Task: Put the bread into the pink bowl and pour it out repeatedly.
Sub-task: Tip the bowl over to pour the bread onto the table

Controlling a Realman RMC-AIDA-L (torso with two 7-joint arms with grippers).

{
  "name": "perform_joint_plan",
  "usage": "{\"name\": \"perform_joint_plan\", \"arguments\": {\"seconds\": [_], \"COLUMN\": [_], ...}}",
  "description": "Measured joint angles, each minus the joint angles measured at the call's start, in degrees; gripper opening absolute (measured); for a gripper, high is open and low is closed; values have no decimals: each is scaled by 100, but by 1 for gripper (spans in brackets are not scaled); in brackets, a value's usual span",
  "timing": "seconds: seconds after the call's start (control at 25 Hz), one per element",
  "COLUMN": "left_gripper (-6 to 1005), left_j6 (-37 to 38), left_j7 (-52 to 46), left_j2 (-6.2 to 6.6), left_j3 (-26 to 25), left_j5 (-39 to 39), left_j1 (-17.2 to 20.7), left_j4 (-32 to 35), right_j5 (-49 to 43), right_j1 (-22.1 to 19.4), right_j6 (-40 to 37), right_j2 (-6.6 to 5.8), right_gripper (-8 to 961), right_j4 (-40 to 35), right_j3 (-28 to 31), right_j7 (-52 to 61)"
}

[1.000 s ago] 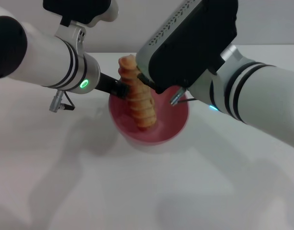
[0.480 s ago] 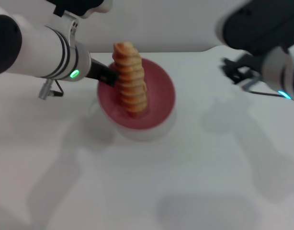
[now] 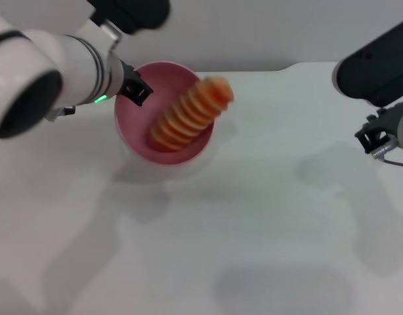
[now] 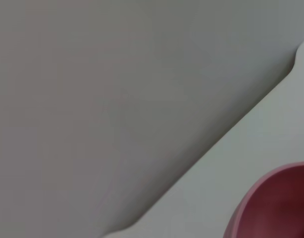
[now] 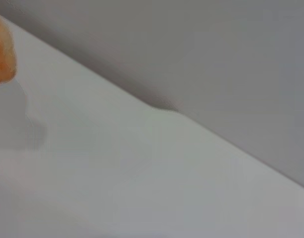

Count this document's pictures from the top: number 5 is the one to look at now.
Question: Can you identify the orange striped bread roll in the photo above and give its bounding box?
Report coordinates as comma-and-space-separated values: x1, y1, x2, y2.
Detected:
0, 10, 19, 88

